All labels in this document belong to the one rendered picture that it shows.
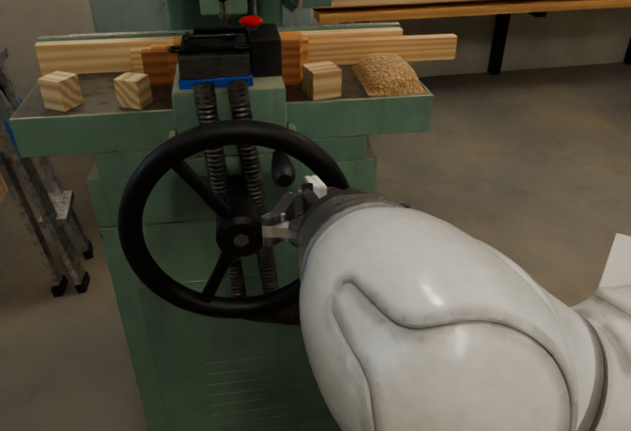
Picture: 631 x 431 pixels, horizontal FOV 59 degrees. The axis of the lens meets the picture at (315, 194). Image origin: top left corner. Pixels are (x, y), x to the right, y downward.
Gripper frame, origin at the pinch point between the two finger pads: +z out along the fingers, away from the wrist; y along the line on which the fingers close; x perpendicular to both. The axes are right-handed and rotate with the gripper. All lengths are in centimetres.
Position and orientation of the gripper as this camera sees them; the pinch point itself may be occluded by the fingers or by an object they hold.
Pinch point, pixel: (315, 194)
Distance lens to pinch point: 59.1
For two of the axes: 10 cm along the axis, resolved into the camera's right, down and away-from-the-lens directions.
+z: -1.4, -1.9, 9.7
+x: 0.5, 9.8, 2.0
